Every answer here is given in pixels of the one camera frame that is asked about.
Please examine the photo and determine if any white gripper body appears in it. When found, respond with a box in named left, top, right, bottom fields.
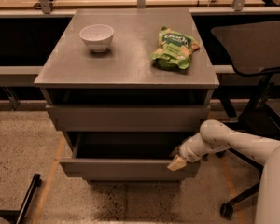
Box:
left=178, top=133, right=209, bottom=162

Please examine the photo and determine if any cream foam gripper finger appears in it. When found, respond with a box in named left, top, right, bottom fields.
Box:
left=167, top=154, right=187, bottom=172

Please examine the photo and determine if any grey drawer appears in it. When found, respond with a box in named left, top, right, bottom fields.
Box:
left=60, top=132, right=200, bottom=182
left=46, top=105, right=210, bottom=132

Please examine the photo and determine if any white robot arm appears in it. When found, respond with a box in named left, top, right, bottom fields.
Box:
left=168, top=119, right=280, bottom=224

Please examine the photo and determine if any grey drawer cabinet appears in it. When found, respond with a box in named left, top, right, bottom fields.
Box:
left=34, top=7, right=220, bottom=185

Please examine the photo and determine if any grey top drawer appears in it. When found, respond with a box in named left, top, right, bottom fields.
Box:
left=46, top=105, right=210, bottom=132

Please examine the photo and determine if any green snack bag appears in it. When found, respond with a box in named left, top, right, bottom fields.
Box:
left=150, top=27, right=200, bottom=70

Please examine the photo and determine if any black office chair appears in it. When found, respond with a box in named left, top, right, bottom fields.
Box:
left=212, top=21, right=280, bottom=218

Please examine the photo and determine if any white ceramic bowl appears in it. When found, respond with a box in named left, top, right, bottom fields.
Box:
left=79, top=24, right=115, bottom=52

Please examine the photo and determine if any black stand base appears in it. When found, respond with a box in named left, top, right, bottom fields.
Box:
left=0, top=173, right=43, bottom=224

